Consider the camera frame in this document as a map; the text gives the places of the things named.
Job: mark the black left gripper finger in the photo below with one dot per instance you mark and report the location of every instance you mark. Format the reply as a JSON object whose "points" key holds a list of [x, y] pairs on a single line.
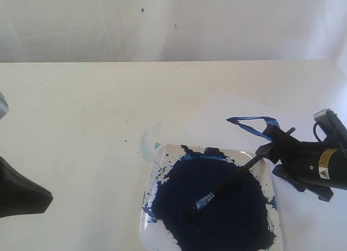
{"points": [[19, 195]]}

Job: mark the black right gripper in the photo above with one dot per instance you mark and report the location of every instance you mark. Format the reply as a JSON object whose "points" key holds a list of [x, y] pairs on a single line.
{"points": [[315, 167]]}

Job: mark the white paper sheet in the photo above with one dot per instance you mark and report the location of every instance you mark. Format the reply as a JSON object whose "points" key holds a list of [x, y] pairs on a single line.
{"points": [[307, 223]]}

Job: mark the black paintbrush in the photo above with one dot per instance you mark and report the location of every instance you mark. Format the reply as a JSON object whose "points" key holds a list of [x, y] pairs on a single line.
{"points": [[227, 180]]}

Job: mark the white square paint plate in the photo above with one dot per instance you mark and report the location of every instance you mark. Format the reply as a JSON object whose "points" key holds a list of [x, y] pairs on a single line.
{"points": [[181, 210]]}

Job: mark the white backdrop cloth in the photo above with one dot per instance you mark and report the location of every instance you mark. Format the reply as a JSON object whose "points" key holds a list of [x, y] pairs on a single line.
{"points": [[171, 30]]}

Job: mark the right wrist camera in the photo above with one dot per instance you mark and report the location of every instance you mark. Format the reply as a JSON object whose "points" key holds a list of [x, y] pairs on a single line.
{"points": [[332, 127]]}

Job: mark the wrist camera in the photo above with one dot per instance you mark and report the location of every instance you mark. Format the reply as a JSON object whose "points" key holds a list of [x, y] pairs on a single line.
{"points": [[3, 106], [332, 127]]}

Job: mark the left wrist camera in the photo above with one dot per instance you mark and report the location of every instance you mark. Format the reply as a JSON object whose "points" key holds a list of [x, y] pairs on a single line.
{"points": [[3, 106]]}

